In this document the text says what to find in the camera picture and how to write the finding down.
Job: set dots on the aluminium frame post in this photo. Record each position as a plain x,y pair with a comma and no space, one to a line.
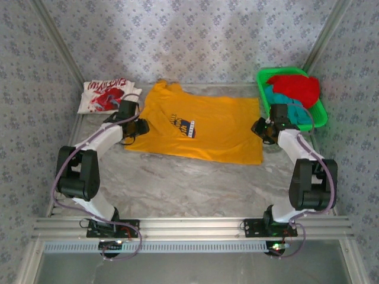
325,35
57,41

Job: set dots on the teal t-shirt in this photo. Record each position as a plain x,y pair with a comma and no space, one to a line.
293,114

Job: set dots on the white t-shirt with red print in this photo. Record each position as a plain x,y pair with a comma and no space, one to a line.
89,100

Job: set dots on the aluminium table side rail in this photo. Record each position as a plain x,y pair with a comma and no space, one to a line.
72,136

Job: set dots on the green plastic basket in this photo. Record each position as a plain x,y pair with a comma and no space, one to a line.
318,118

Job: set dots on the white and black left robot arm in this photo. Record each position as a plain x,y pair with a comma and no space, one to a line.
100,139

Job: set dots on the black controller board with green light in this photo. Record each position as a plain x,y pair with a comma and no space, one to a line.
276,247

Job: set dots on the yellow t-shirt with blue print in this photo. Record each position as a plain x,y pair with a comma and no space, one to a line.
222,133

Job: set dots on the wide aluminium mounting beam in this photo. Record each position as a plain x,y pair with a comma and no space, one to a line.
192,227

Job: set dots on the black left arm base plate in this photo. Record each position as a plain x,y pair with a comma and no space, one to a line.
130,229

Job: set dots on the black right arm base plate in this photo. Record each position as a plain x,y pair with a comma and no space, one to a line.
254,229

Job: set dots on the thin aluminium table edge rail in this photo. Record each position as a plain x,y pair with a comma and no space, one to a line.
222,85

